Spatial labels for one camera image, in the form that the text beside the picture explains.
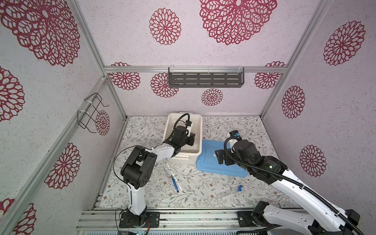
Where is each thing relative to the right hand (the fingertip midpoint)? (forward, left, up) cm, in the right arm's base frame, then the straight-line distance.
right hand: (223, 148), depth 71 cm
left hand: (+20, +15, -16) cm, 30 cm away
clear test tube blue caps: (-10, -12, -26) cm, 30 cm away
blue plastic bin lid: (+7, +6, -25) cm, 27 cm away
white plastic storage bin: (+3, +18, -11) cm, 22 cm away
